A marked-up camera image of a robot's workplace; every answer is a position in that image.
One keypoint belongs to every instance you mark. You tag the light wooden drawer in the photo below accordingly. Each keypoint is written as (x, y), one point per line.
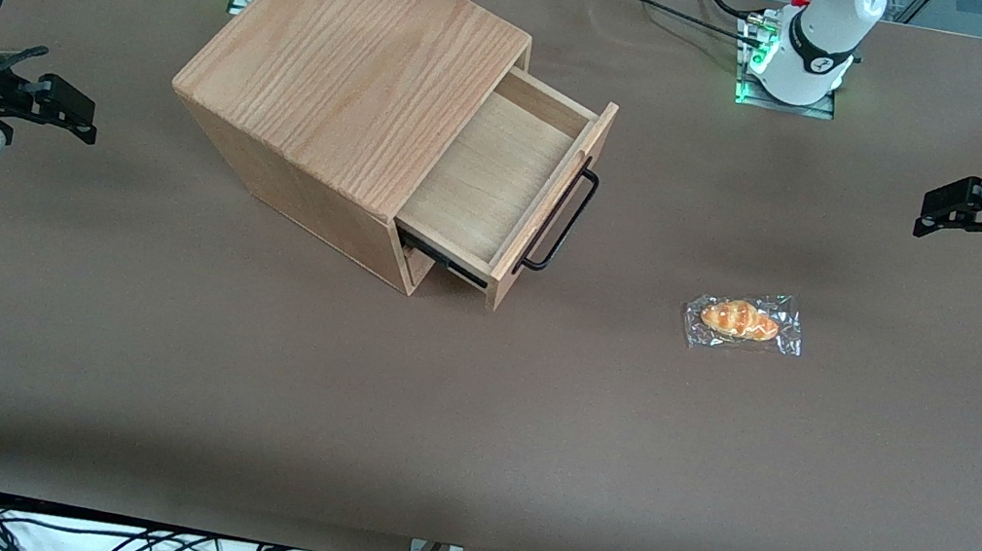
(487, 176)

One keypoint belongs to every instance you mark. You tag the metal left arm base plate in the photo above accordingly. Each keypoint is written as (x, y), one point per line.
(818, 109)

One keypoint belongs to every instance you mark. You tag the brown paper table cover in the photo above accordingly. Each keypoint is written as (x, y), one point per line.
(467, 429)

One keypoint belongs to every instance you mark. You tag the black drawer slide rail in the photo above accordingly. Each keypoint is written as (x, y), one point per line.
(444, 258)

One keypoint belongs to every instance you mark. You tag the bread roll in clear wrapper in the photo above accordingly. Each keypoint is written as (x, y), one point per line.
(740, 320)

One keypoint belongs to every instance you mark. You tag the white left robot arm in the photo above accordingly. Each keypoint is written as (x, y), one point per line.
(825, 33)

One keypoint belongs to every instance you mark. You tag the light wooden drawer cabinet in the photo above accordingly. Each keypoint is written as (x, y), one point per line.
(348, 56)

